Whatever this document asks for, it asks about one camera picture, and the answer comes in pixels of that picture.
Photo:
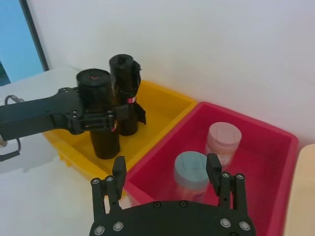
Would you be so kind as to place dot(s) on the dark brown bottle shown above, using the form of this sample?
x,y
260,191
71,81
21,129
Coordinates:
x,y
104,142

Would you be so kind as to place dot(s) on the yellow plastic bin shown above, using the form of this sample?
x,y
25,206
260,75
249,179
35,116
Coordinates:
x,y
162,108

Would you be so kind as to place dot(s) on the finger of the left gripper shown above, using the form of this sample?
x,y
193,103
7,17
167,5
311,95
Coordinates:
x,y
122,112

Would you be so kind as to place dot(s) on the black-framed blue screen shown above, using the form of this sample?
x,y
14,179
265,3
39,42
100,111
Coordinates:
x,y
14,37

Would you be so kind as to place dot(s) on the red plastic bin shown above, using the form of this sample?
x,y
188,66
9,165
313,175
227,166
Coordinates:
x,y
265,157

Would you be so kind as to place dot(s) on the clear jar with blue lid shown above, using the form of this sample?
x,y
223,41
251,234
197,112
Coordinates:
x,y
189,169

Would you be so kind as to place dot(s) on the clear jar with pink lid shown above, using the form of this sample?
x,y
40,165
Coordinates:
x,y
222,137

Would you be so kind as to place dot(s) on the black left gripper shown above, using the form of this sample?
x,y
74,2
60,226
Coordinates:
x,y
41,114

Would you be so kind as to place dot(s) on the cream plastic bin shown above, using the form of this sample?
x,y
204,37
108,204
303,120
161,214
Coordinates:
x,y
304,191

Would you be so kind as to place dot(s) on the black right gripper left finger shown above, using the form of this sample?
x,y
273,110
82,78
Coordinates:
x,y
119,177

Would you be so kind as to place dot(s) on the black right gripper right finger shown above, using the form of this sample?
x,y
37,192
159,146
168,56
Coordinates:
x,y
213,169

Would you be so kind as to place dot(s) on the dark bottle wrapped in black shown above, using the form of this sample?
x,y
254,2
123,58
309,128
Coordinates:
x,y
124,81

